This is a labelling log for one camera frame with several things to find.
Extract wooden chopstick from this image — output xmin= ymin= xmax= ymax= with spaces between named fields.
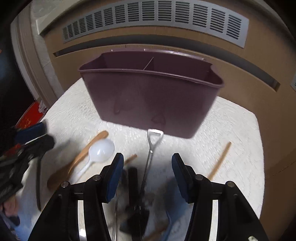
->
xmin=207 ymin=142 xmax=232 ymax=180
xmin=124 ymin=154 xmax=137 ymax=165

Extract blue plastic spoon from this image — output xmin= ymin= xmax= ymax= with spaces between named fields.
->
xmin=161 ymin=183 xmax=190 ymax=240

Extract white plastic spoon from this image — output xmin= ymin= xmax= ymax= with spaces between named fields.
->
xmin=70 ymin=138 xmax=115 ymax=183

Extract wooden spoon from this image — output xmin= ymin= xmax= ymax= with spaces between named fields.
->
xmin=47 ymin=131 xmax=109 ymax=191

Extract metal shovel-handle spoon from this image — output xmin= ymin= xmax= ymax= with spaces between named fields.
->
xmin=120 ymin=128 xmax=164 ymax=240

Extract black-handled translucent spoon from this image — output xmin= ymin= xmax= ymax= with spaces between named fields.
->
xmin=36 ymin=154 xmax=44 ymax=211

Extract person's left hand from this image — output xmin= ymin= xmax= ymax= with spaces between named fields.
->
xmin=1 ymin=195 xmax=19 ymax=217

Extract red box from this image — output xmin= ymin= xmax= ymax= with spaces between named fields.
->
xmin=15 ymin=100 xmax=48 ymax=130

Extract white lace table mat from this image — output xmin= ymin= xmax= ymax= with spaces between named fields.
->
xmin=14 ymin=77 xmax=265 ymax=241

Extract purple plastic utensil caddy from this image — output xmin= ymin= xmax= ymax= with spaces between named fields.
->
xmin=79 ymin=49 xmax=224 ymax=138

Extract grey ventilation grille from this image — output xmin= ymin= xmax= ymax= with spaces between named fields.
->
xmin=61 ymin=1 xmax=249 ymax=48

